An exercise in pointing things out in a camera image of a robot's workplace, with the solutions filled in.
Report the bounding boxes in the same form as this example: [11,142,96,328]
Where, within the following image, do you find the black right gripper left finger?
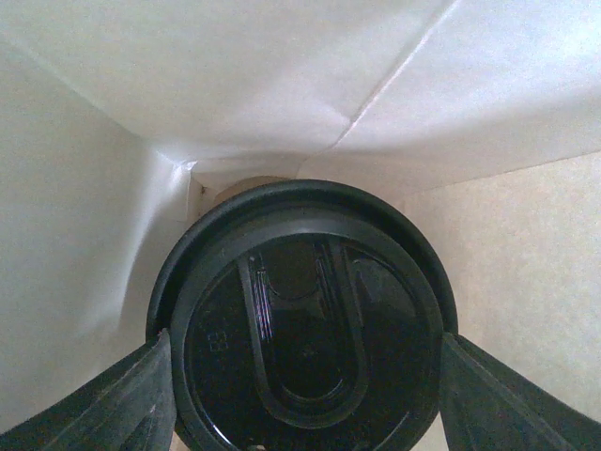
[1,330,177,450]

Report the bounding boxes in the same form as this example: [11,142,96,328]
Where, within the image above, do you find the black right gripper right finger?
[439,333,600,450]

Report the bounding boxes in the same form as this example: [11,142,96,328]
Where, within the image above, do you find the black plastic cup lid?
[146,179,458,450]

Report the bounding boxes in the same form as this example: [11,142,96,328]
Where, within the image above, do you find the cream paper bag with handles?
[1,1,600,429]

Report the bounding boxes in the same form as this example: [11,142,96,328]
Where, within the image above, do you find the brown cardboard cup carrier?
[215,176,287,202]

